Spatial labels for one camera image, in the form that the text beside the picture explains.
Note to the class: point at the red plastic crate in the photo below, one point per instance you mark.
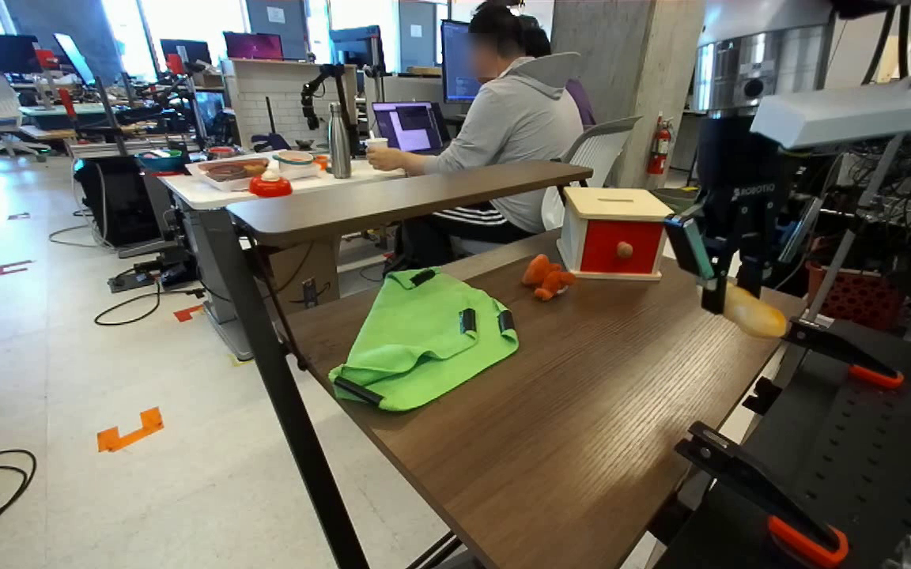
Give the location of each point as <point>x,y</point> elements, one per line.
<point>855,297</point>

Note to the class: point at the computer monitor with blue screen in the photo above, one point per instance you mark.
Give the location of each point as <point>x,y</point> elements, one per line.
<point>456,63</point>

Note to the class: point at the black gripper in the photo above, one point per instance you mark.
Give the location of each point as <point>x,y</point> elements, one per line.
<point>739,218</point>

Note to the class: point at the aluminium extrusion post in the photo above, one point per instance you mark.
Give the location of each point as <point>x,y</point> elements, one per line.
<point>852,239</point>

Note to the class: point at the grey mesh office chair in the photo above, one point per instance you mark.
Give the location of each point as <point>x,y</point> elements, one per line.
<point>599,153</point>

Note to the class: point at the small orange object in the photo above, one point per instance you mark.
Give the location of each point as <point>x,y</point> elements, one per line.
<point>546,276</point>

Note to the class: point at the person in grey hoodie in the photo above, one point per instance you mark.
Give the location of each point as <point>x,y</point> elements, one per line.
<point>521,115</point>

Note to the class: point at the open laptop with purple screen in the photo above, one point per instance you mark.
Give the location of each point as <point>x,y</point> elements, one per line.
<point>409,126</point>

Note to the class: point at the computer monitor with pink screen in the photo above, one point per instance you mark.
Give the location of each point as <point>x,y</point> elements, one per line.
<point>255,45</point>

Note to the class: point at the brown bowl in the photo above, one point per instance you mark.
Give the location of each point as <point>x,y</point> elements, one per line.
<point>236,165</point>

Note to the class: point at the red fire extinguisher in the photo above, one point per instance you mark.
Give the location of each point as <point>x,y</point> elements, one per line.
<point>662,146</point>

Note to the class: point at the dark wood standing table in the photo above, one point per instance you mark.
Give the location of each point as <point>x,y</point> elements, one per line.
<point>402,201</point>

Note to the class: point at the white desk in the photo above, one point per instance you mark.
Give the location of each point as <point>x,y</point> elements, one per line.
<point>203,194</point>

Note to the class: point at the wooden box with red front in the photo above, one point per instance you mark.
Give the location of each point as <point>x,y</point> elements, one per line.
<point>615,247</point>

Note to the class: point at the dark robot arm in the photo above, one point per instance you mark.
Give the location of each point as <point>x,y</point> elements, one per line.
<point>736,146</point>

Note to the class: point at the green cloth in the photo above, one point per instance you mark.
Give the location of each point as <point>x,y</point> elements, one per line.
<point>411,350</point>

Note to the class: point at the white flat panel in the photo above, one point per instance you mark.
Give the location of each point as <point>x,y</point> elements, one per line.
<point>855,112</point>

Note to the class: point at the black perforated board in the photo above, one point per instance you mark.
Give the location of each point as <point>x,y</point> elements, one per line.
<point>876,463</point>

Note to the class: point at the yellow banana shaped object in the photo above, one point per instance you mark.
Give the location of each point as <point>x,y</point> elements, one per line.
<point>760,317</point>

